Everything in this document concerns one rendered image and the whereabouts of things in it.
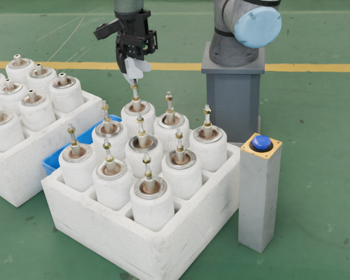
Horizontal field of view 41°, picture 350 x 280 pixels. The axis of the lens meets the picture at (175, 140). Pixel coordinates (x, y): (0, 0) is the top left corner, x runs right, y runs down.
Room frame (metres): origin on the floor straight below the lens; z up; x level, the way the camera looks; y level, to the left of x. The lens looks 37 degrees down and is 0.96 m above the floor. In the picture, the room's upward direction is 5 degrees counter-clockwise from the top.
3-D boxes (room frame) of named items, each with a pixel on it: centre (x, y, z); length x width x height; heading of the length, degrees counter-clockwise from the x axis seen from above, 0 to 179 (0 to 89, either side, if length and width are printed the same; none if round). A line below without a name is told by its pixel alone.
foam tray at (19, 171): (1.28, 0.50, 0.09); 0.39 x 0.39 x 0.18; 48
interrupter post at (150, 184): (0.77, 0.06, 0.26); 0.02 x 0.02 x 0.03
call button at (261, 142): (0.81, -0.19, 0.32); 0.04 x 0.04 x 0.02
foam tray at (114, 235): (0.94, 0.08, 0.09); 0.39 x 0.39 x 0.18; 51
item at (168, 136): (1.03, 0.01, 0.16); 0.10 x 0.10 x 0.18
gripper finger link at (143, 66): (1.11, 0.07, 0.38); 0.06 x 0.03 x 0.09; 58
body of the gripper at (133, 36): (1.09, 0.08, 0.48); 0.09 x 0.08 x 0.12; 58
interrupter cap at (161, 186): (0.77, 0.06, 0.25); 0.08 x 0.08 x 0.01
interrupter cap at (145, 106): (1.11, 0.10, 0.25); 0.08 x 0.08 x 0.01
